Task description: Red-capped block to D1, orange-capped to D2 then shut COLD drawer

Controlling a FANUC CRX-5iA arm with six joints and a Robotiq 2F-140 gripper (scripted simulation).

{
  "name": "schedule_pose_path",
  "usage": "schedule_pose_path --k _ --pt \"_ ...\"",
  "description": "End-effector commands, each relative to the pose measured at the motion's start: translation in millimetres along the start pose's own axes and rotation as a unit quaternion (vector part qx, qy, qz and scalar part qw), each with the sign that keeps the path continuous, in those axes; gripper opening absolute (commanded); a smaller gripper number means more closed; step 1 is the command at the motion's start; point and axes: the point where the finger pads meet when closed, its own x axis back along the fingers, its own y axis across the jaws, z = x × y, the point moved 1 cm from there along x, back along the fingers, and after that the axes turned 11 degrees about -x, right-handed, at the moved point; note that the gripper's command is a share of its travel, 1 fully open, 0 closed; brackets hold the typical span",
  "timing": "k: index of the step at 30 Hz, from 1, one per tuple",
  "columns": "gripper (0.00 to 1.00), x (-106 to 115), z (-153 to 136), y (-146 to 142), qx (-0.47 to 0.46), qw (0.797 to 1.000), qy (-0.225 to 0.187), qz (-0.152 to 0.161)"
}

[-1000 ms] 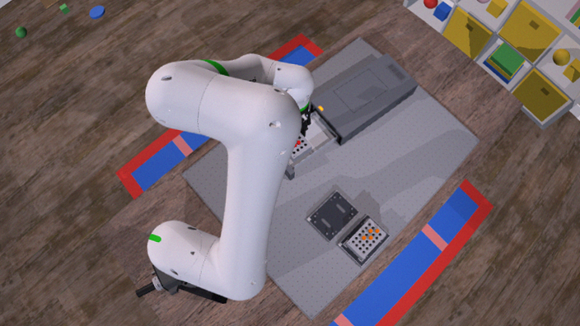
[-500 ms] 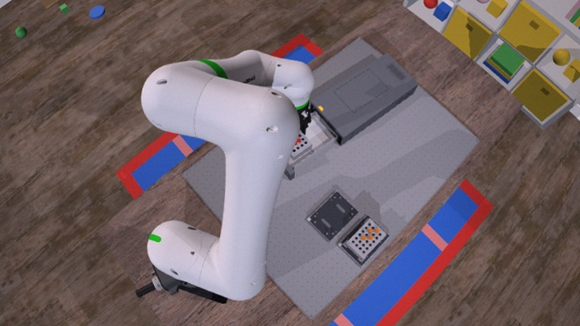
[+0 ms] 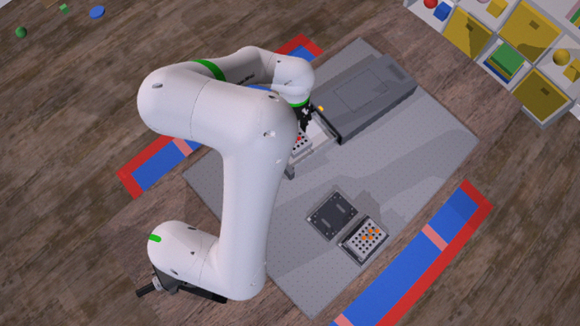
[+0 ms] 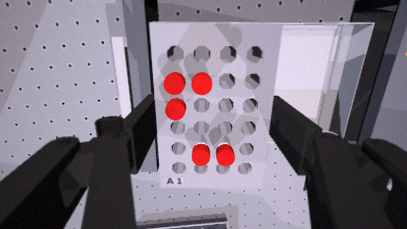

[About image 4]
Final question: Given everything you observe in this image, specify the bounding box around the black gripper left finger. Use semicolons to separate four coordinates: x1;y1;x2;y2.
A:
0;94;157;229

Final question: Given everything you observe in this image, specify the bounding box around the white tube rack with holes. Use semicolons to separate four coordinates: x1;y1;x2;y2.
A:
149;23;284;189

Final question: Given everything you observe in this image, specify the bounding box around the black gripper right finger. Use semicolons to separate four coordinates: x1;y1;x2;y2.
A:
269;96;407;229

